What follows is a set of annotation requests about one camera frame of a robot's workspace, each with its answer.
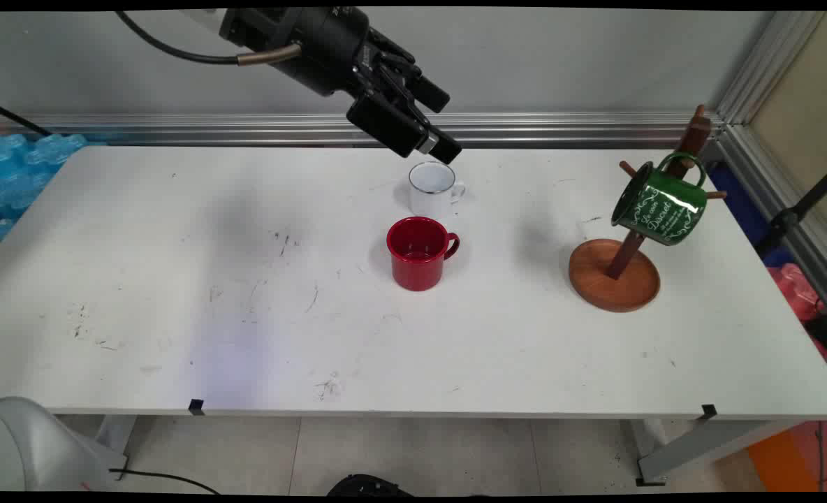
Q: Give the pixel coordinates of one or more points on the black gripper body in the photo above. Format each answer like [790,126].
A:
[316,42]

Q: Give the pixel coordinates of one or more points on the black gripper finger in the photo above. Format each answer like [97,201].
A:
[413,80]
[392,129]

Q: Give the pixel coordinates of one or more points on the green enamel mug white lettering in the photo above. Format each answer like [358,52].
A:
[658,209]

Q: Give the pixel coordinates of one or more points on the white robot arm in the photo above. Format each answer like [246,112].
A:
[204,15]

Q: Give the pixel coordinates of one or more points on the red enamel mug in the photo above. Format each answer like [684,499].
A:
[417,276]

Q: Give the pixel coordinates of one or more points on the wooden mug tree stand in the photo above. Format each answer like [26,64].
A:
[612,286]

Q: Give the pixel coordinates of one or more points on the blue foam packaging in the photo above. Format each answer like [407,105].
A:
[15,175]

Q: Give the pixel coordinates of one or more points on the black tape marker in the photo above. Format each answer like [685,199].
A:
[709,411]
[195,406]

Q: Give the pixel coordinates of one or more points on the blue box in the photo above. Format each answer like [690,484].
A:
[742,202]

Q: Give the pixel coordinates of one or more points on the black rounded floor object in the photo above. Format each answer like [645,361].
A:
[368,485]

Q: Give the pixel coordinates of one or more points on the beige board panel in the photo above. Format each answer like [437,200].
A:
[804,119]

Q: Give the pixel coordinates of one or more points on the black tripod stand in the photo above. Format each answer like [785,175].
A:
[784,220]

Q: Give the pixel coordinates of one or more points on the grey table leg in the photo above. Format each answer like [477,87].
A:
[114,440]
[700,447]

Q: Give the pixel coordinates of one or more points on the pink foam packaging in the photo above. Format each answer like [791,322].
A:
[791,286]

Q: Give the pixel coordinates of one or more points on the black power adapter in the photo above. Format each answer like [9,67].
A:
[822,335]

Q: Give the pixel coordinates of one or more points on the grey rounded plastic housing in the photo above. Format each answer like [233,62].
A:
[22,447]

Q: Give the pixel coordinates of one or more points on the orange box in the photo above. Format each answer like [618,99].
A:
[784,464]

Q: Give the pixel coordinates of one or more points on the aluminium profile rail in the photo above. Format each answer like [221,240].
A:
[749,150]
[176,129]

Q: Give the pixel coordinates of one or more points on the aluminium profile post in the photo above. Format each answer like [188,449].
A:
[770,63]

